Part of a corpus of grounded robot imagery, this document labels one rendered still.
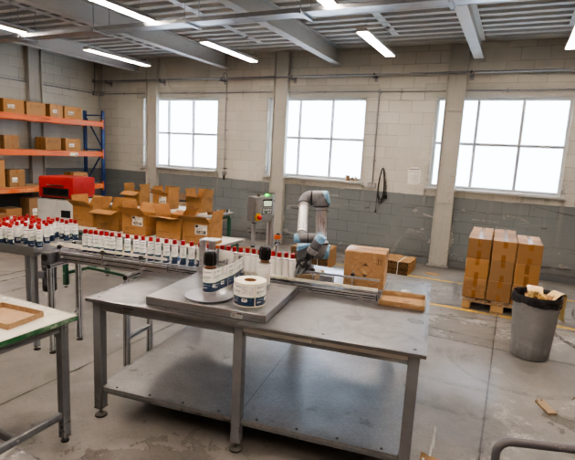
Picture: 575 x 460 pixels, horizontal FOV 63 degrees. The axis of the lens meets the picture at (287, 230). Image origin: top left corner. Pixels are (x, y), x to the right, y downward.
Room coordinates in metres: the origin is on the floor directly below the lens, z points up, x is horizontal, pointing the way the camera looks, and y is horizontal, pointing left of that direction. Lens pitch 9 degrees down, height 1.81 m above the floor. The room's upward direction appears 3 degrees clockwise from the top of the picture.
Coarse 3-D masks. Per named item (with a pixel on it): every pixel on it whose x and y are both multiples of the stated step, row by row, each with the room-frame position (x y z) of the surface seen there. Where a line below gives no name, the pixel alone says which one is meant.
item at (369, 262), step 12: (348, 252) 3.39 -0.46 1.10; (360, 252) 3.36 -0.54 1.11; (372, 252) 3.36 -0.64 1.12; (384, 252) 3.38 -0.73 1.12; (348, 264) 3.39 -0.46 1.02; (360, 264) 3.36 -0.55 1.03; (372, 264) 3.34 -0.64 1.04; (384, 264) 3.31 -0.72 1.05; (360, 276) 3.36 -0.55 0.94; (372, 276) 3.33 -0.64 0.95; (384, 276) 3.34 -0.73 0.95
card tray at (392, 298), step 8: (384, 296) 3.22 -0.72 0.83; (392, 296) 3.23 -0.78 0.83; (400, 296) 3.23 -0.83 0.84; (408, 296) 3.21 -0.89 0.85; (416, 296) 3.20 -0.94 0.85; (424, 296) 3.18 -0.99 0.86; (384, 304) 3.01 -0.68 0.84; (392, 304) 2.99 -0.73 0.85; (400, 304) 2.98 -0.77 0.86; (408, 304) 2.96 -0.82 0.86; (416, 304) 3.07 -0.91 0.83; (424, 304) 2.97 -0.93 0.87
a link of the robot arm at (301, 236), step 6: (306, 192) 3.64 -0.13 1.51; (300, 198) 3.61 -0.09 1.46; (306, 198) 3.60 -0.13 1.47; (300, 204) 3.58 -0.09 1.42; (306, 204) 3.57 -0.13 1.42; (300, 210) 3.53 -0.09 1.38; (306, 210) 3.53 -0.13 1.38; (300, 216) 3.49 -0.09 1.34; (306, 216) 3.49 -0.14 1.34; (300, 222) 3.45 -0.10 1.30; (306, 222) 3.46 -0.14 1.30; (300, 228) 3.40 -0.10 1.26; (306, 228) 3.42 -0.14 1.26; (294, 234) 3.38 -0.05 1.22; (300, 234) 3.36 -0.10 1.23; (306, 234) 3.36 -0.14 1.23; (294, 240) 3.36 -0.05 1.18; (300, 240) 3.35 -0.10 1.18; (306, 240) 3.34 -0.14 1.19
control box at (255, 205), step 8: (248, 200) 3.48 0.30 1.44; (256, 200) 3.43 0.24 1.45; (272, 200) 3.51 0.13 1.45; (248, 208) 3.48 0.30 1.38; (256, 208) 3.43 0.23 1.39; (264, 208) 3.47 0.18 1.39; (272, 208) 3.52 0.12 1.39; (248, 216) 3.48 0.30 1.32; (256, 216) 3.43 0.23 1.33; (264, 216) 3.47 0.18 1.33
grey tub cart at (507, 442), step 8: (504, 440) 1.35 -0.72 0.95; (512, 440) 1.35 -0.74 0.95; (520, 440) 1.35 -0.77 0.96; (528, 440) 1.35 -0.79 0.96; (536, 440) 1.35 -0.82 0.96; (496, 448) 1.35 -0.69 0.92; (504, 448) 1.35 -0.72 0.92; (528, 448) 1.34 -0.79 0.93; (536, 448) 1.34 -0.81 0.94; (544, 448) 1.33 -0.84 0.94; (552, 448) 1.33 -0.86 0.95; (560, 448) 1.33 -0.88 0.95; (568, 448) 1.33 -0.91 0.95; (496, 456) 1.34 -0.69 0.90
